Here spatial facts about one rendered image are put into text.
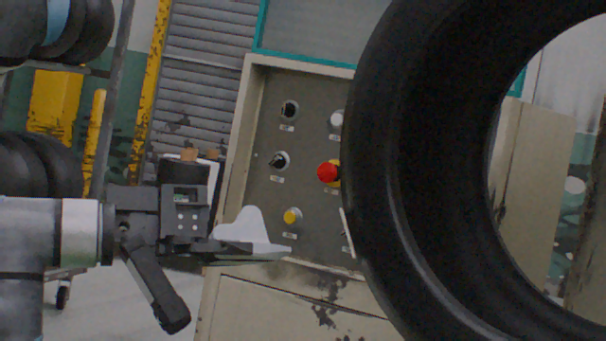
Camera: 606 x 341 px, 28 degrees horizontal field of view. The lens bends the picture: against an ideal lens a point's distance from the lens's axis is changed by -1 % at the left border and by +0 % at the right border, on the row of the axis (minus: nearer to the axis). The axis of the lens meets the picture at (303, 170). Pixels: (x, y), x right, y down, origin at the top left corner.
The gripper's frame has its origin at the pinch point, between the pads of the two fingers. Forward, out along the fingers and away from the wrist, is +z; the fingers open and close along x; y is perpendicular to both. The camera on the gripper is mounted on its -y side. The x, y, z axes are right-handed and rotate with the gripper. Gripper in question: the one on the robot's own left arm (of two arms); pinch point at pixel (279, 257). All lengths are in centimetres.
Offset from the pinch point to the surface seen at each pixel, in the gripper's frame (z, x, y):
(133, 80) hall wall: 45, 942, 342
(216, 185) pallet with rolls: 88, 688, 181
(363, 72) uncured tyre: 9.2, -4.5, 20.9
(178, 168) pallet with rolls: 53, 615, 173
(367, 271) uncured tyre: 10.5, 0.8, -1.3
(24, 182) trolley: -37, 384, 103
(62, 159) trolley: -21, 422, 124
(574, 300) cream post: 44.2, 18.9, -1.6
